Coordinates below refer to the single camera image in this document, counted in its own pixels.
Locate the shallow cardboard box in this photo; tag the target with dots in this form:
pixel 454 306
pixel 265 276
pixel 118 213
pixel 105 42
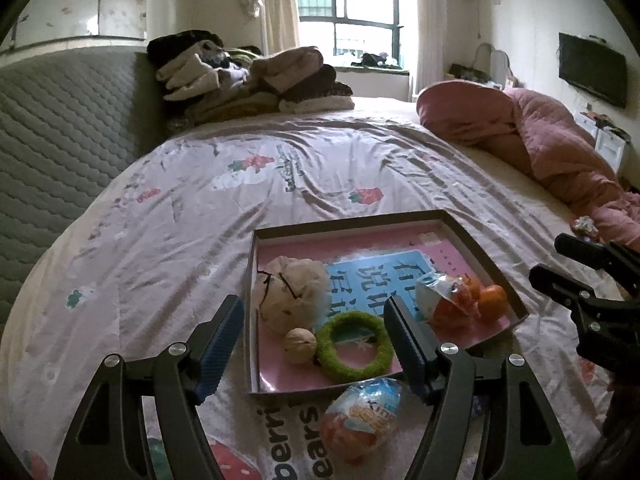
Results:
pixel 350 226

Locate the brown walnut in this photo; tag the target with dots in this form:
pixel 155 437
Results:
pixel 300 345

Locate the bag of oranges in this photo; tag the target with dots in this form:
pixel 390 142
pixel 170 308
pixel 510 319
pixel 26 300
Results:
pixel 445 312

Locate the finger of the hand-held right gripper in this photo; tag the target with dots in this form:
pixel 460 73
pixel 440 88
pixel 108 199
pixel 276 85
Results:
pixel 585 250
pixel 565 285

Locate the black wall television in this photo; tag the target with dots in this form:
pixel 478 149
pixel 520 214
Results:
pixel 595 70

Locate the pink and blue book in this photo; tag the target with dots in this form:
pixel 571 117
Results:
pixel 310 250

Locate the pink quilt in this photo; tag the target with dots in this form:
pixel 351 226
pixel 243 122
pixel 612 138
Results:
pixel 550 145

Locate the small colourful toy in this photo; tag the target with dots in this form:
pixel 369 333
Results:
pixel 586 225

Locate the grey quilted headboard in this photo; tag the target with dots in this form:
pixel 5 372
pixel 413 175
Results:
pixel 65 150

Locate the orange tangerine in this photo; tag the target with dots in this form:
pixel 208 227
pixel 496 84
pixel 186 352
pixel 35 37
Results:
pixel 470 294
pixel 494 301

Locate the white storage cabinet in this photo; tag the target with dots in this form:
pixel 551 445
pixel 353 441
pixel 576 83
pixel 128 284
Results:
pixel 607 142

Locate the window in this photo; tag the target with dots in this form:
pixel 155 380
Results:
pixel 360 0

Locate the arched mirror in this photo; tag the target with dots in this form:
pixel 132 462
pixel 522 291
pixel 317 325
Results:
pixel 492 62

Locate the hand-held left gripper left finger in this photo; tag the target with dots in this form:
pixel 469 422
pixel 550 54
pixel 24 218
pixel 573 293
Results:
pixel 220 355

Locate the pile of folded clothes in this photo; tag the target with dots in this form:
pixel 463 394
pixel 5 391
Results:
pixel 250 85

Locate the dark cloth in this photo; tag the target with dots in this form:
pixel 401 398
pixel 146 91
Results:
pixel 380 59

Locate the cream curtain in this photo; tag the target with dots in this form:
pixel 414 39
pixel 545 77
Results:
pixel 272 5
pixel 427 25

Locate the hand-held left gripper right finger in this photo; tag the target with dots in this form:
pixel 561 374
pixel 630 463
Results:
pixel 402 342

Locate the blue and white egg toy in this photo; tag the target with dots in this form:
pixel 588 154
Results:
pixel 360 420

